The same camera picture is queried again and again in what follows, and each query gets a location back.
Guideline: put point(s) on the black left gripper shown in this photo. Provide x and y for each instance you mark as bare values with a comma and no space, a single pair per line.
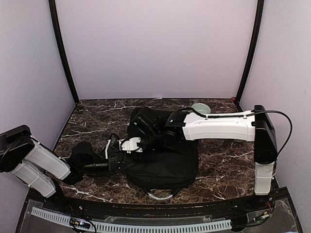
114,164

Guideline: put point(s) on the black student bag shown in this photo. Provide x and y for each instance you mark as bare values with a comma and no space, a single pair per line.
170,169

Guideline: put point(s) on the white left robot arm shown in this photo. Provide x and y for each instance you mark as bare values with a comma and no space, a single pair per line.
39,168

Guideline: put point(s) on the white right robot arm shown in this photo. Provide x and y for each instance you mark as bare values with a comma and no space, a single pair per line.
190,124

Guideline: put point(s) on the pale green ceramic bowl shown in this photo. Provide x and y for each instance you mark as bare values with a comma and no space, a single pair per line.
201,108

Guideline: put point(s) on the small circuit board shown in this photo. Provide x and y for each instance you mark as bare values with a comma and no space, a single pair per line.
79,223

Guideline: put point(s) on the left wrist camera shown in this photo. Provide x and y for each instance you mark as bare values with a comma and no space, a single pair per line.
111,147

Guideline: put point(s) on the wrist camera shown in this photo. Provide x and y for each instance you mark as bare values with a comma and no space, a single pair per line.
111,147
130,145

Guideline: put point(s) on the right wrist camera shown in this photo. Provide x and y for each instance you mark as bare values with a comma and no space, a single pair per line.
130,145

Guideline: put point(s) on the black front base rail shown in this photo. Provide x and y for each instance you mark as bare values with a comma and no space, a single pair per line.
276,203

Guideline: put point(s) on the white slotted cable duct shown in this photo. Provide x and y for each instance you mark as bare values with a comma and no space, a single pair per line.
113,224

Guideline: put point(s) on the right black corner post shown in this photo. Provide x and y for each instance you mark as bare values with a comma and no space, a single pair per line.
251,50

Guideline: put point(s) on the black corner post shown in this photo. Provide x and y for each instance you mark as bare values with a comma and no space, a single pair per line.
251,50
61,50

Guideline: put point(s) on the left black corner post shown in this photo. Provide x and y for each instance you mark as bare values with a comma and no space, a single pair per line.
61,50

